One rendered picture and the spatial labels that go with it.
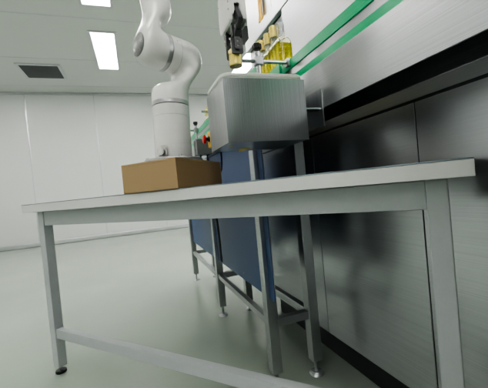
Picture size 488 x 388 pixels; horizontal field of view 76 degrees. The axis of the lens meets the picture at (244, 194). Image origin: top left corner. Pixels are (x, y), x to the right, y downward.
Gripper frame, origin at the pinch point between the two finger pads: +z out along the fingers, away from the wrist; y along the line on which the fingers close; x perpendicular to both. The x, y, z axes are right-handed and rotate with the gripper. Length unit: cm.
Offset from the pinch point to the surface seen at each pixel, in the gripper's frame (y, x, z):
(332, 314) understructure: 29, -41, 92
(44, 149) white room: 608, 176, -79
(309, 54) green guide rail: -1.3, -22.6, 0.7
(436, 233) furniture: -33, -27, 51
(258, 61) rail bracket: 9.6, -11.1, -1.2
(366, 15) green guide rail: -24.8, -22.4, 2.7
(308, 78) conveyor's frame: -2.6, -20.4, 8.2
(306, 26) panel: 23.0, -38.9, -21.4
